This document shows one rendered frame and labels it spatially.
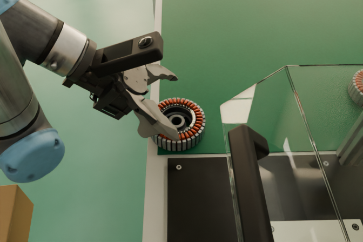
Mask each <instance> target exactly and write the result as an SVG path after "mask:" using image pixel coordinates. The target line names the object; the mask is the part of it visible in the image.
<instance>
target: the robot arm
mask: <svg viewBox="0 0 363 242"><path fill-rule="evenodd" d="M163 45H164V41H163V39H162V37H161V35H160V33H159V32H158V31H154V32H151V33H148V34H145V35H142V36H139V37H136V38H132V39H129V40H126V41H123V42H120V43H117V44H114V45H110V46H107V47H104V48H101V49H98V50H96V48H97V43H96V42H94V41H92V40H91V39H89V38H88V39H87V36H86V35H85V34H84V33H82V32H80V31H79V30H77V29H75V28H74V27H72V26H70V25H69V24H67V23H66V22H63V21H61V20H60V19H58V18H56V17H55V16H53V15H51V14H50V13H48V12H46V11H45V10H43V9H41V8H40V7H38V6H36V5H35V4H33V3H31V2H30V1H28V0H0V169H2V171H3V172H4V174H5V175H6V177H7V178H8V179H10V180H11V181H13V182H15V183H29V182H33V181H35V180H38V179H41V178H43V177H44V176H45V175H47V174H48V173H50V172H51V171H53V170H54V169H55V168H56V167H57V166H58V164H59V163H60V162H61V161H62V159H63V157H64V153H65V146H64V143H63V141H62V140H61V138H60V137H59V135H58V131H57V130H56V129H54V128H53V127H52V126H51V125H50V123H49V122H48V120H47V118H46V116H45V114H44V112H43V110H42V108H41V106H40V104H39V102H38V100H37V97H36V95H35V93H34V91H33V89H32V87H31V84H30V82H29V80H28V78H27V76H26V74H25V72H24V70H23V66H24V65H25V62H26V60H29V61H31V62H33V63H35V64H37V65H39V66H41V67H43V68H45V69H47V70H49V71H51V72H53V73H55V74H57V75H59V76H61V77H65V76H66V78H65V79H64V80H63V82H62V85H64V86H66V87H67V88H70V87H71V86H72V85H73V84H76V85H78V86H80V87H82V88H84V89H86V90H88V91H90V96H91V95H92V96H93V97H92V98H91V97H90V99H91V100H92V101H94V103H93V108H94V109H96V110H98V111H100V112H102V113H104V114H106V115H108V116H110V117H112V118H114V119H117V120H120V119H121V118H122V117H123V116H124V115H127V114H128V113H130V112H131V111H132V110H133V111H134V113H135V115H136V116H137V117H138V119H139V121H140V123H139V126H138V129H137V131H138V133H139V135H140V136H141V137H143V138H148V137H152V136H155V135H158V134H163V135H164V136H166V137H168V138H170V139H172V140H174V141H176V142H177V141H179V140H180V138H179V134H178V130H177V128H176V127H175V126H173V125H172V124H171V123H170V121H169V119H168V118H167V117H165V116H164V115H163V114H162V113H161V111H160V109H159V107H158V105H157V104H156V103H155V102H154V100H150V99H145V98H144V97H143V96H142V95H146V94H147V93H148V92H149V90H148V88H147V86H148V85H150V84H152V83H154V82H155V81H157V80H159V79H161V80H163V79H168V80H169V81H177V80H178V77H177V76H176V75H175V74H174V73H173V72H171V71H170V70H168V69H167V68H165V67H163V66H161V65H159V64H158V63H157V61H160V60H162V59H163ZM97 98H98V101H97ZM112 114H113V115H112Z"/></svg>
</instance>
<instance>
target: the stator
mask: <svg viewBox="0 0 363 242"><path fill-rule="evenodd" d="M157 105H158V107H159V109H160V111H161V113H162V114H163V115H164V116H165V117H167V118H169V121H170V123H171V124H172V125H173V123H180V124H179V125H173V126H175V127H176V128H177V130H178V134H179V138H180V140H179V141H177V142H176V141H174V140H172V139H170V138H168V137H166V136H164V135H163V134H158V135H155V136H152V137H151V139H152V140H153V142H155V144H156V145H158V146H159V147H163V149H165V150H166V148H167V150H169V151H171V149H172V151H176V149H177V151H181V149H182V150H183V151H184V150H186V148H187V149H190V148H191V147H194V146H195V144H196V145H197V144H198V142H199V141H201V139H202V137H203V134H204V131H205V116H204V112H203V110H202V109H201V108H200V106H199V105H198V106H197V104H196V103H193V101H190V100H188V99H186V100H185V98H182V99H181V100H180V98H177V100H176V98H172V99H171V98H169V99H168V100H167V99H165V100H163V101H161V102H159V103H157ZM185 118H186V119H187V120H188V121H189V122H190V127H187V126H186V122H185Z"/></svg>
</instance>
